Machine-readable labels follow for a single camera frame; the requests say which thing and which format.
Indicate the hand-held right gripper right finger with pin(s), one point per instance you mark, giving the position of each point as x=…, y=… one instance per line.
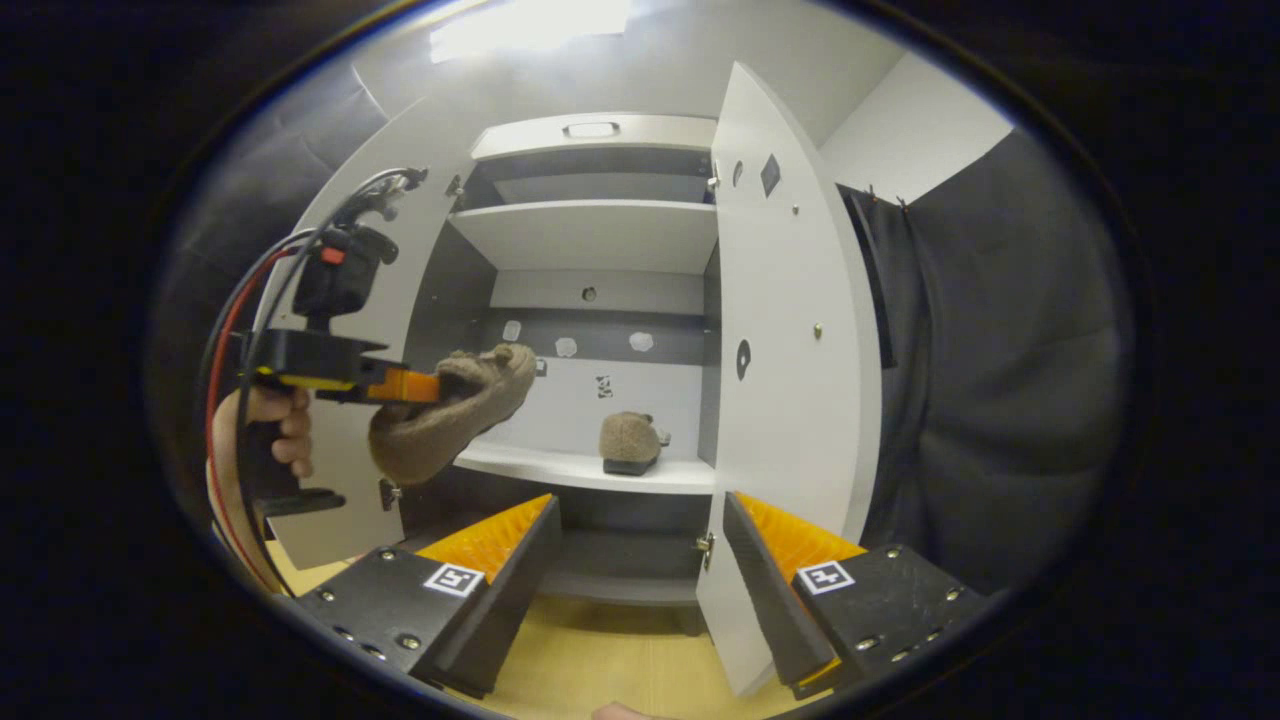
x=765, y=600

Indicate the black backdrop cloth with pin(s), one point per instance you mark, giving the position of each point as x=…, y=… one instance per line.
x=1000, y=380

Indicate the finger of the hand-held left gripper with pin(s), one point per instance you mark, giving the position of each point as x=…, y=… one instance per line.
x=400, y=387

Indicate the white shoe cabinet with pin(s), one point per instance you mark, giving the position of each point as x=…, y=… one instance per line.
x=600, y=235

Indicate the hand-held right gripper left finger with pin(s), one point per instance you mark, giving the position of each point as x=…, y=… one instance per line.
x=505, y=615

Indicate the brown fuzzy shoe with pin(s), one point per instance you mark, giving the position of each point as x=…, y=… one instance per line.
x=440, y=430
x=628, y=440

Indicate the white cabinet drawer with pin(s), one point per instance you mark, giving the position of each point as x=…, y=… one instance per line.
x=520, y=135

